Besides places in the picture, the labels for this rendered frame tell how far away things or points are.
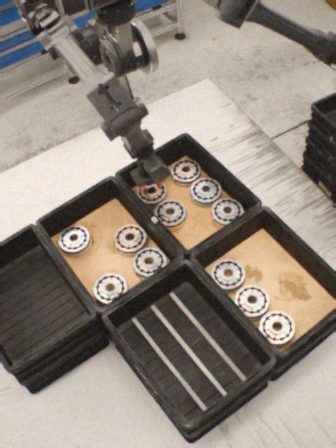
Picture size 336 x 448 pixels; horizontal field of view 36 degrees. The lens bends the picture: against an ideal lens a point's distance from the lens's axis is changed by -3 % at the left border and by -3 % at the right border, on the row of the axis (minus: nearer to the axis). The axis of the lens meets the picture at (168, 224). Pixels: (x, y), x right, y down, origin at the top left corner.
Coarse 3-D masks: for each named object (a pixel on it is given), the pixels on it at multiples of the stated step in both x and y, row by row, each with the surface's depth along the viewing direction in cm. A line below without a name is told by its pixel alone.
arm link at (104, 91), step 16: (64, 32) 130; (80, 32) 131; (48, 48) 130; (64, 48) 125; (80, 48) 122; (80, 64) 117; (96, 80) 111; (112, 80) 109; (96, 96) 109; (112, 96) 110; (128, 96) 111; (112, 112) 111; (128, 112) 112; (112, 128) 113; (128, 128) 115
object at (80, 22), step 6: (138, 0) 323; (144, 0) 325; (150, 0) 328; (156, 0) 330; (162, 0) 333; (138, 6) 327; (144, 6) 329; (150, 6) 332; (90, 12) 312; (78, 18) 311; (84, 18) 313; (90, 18) 315; (78, 24) 314; (84, 24) 316
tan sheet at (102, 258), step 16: (112, 208) 176; (80, 224) 173; (96, 224) 173; (112, 224) 172; (128, 224) 172; (96, 240) 169; (112, 240) 169; (64, 256) 167; (80, 256) 166; (96, 256) 166; (112, 256) 165; (80, 272) 163; (96, 272) 162; (112, 272) 162; (128, 272) 162
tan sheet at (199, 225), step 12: (168, 168) 184; (168, 180) 181; (168, 192) 178; (180, 192) 178; (192, 204) 174; (192, 216) 172; (204, 216) 171; (180, 228) 169; (192, 228) 169; (204, 228) 169; (216, 228) 168; (180, 240) 167; (192, 240) 166
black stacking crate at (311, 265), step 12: (264, 216) 162; (240, 228) 157; (252, 228) 163; (264, 228) 166; (276, 228) 159; (228, 240) 158; (240, 240) 163; (276, 240) 164; (288, 240) 157; (204, 252) 154; (216, 252) 158; (288, 252) 161; (300, 252) 154; (204, 264) 159; (300, 264) 158; (312, 264) 152; (312, 276) 156; (324, 276) 149; (324, 288) 153; (312, 336) 141; (300, 348) 144; (276, 360) 138; (288, 360) 142
